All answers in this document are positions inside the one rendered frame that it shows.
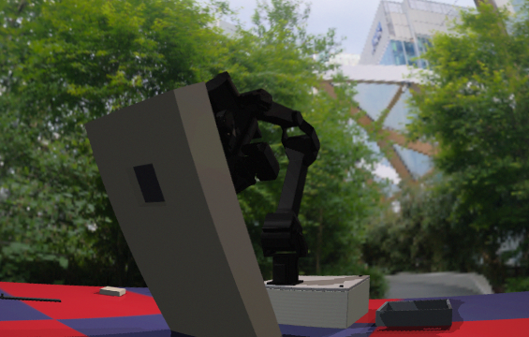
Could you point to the beige flat block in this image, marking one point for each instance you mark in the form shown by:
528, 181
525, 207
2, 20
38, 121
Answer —
112, 291

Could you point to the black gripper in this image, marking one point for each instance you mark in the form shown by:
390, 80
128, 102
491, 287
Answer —
242, 168

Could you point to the beige service panel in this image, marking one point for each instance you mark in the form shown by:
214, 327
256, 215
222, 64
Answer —
164, 169

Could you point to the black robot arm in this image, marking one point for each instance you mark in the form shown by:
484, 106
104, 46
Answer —
282, 230

